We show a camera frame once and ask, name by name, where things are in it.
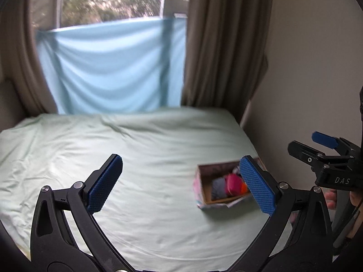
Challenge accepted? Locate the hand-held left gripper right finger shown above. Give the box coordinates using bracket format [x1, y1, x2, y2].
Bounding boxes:
[229, 155, 334, 272]

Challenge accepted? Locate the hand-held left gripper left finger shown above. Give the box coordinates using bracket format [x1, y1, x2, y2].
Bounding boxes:
[30, 153, 134, 272]

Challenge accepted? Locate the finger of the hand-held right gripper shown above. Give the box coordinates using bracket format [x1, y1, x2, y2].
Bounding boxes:
[311, 131, 355, 159]
[287, 141, 342, 174]

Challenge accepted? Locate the patterned cardboard box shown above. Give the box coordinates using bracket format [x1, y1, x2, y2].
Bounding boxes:
[194, 157, 268, 211]

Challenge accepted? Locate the person's right hand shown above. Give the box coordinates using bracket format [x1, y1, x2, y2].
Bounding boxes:
[324, 189, 363, 240]

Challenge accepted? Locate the pink plush item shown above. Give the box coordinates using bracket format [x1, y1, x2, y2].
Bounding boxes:
[225, 173, 245, 197]

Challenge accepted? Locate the grey-blue plush item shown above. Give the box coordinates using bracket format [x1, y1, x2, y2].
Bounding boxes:
[211, 177, 227, 200]

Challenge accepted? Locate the bed with pale green sheet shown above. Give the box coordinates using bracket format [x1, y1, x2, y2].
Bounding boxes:
[0, 106, 298, 264]

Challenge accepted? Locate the light blue hanging cloth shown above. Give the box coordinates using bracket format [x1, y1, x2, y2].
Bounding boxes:
[36, 17, 188, 115]

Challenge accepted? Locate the beige curtain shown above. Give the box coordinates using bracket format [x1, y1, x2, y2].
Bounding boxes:
[0, 0, 59, 117]
[181, 0, 274, 125]

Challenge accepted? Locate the window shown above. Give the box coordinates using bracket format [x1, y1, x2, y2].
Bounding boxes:
[30, 0, 190, 32]

